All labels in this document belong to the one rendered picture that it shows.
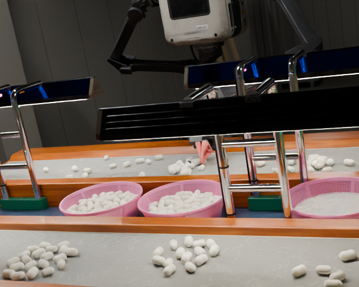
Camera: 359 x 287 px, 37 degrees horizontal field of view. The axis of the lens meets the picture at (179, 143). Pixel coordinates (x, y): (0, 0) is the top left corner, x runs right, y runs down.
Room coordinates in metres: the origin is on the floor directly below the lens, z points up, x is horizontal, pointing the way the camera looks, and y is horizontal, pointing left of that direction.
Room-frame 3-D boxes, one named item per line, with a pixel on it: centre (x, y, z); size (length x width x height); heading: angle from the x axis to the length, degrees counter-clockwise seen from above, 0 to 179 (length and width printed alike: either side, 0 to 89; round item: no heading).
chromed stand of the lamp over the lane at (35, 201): (1.98, 0.58, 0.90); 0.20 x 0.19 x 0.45; 65
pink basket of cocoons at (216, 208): (1.50, 0.02, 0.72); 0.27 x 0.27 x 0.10
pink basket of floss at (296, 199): (1.32, -0.38, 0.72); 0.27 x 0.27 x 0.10
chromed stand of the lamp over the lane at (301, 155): (1.57, -0.30, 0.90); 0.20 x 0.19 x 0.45; 65
